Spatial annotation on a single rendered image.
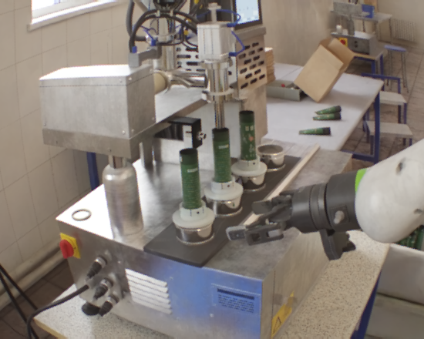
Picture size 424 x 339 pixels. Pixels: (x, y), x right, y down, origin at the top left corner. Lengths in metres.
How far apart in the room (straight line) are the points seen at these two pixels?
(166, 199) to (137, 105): 0.29
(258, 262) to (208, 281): 0.09
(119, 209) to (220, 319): 0.28
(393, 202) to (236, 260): 0.40
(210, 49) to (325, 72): 1.77
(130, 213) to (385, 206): 0.55
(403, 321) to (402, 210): 1.22
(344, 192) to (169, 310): 0.44
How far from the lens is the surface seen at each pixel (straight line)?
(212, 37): 0.92
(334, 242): 0.82
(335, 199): 0.77
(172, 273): 0.95
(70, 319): 1.24
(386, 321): 1.82
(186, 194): 0.91
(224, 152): 0.99
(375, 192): 0.60
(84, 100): 0.96
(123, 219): 1.00
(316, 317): 1.19
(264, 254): 0.93
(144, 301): 1.06
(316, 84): 2.69
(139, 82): 0.91
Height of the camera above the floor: 1.52
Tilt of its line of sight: 25 degrees down
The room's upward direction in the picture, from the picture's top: 3 degrees counter-clockwise
